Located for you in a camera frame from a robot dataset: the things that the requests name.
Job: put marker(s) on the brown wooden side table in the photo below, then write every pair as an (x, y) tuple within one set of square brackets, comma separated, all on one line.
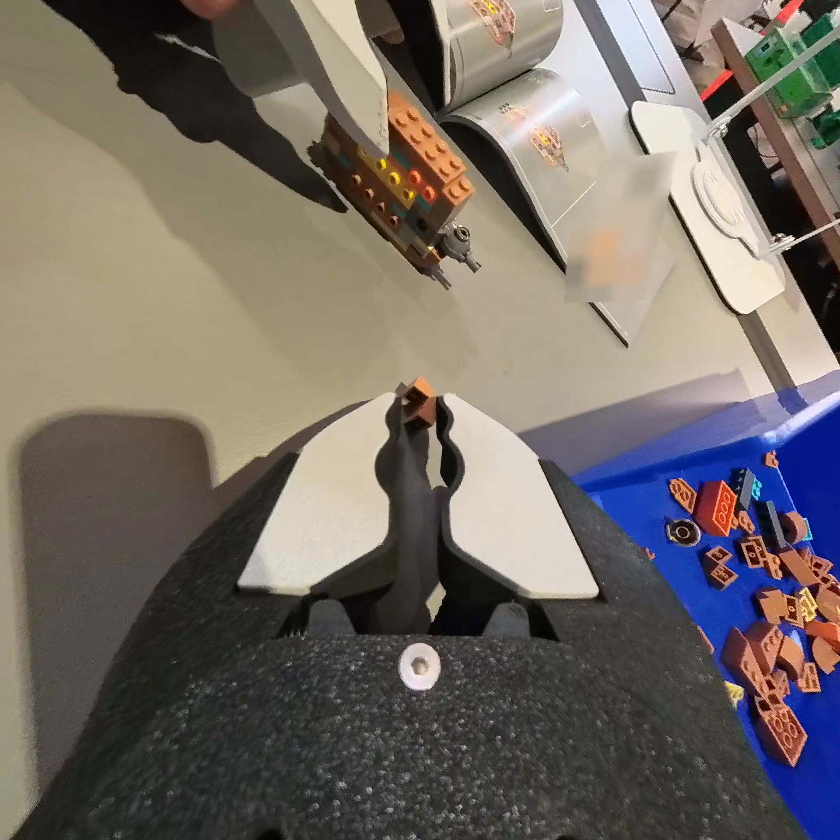
[(787, 151)]

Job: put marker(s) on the pile of toy bricks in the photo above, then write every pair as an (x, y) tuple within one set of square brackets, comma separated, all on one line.
[(768, 590)]

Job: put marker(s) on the blue plastic bin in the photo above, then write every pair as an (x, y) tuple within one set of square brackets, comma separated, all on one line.
[(623, 525)]

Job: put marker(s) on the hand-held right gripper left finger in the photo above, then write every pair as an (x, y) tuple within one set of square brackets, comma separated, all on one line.
[(308, 512)]

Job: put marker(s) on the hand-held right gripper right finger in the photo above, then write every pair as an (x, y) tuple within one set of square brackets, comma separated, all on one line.
[(525, 518)]

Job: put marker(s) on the grey instruction booklet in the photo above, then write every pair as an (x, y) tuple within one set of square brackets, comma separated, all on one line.
[(512, 39)]

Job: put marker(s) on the grey desk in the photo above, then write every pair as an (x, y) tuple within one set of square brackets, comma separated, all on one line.
[(164, 295)]

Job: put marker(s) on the brown toy brick model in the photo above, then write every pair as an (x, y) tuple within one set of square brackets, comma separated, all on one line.
[(407, 177)]

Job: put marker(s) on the small brown slope toy brick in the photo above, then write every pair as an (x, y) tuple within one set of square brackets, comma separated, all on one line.
[(420, 405)]

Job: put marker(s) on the person's left hand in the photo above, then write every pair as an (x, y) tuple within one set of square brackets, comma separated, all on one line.
[(210, 6)]

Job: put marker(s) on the green crate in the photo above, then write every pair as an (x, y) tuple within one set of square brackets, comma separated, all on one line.
[(794, 72)]

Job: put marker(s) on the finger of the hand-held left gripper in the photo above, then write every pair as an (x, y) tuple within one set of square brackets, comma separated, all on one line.
[(328, 59)]

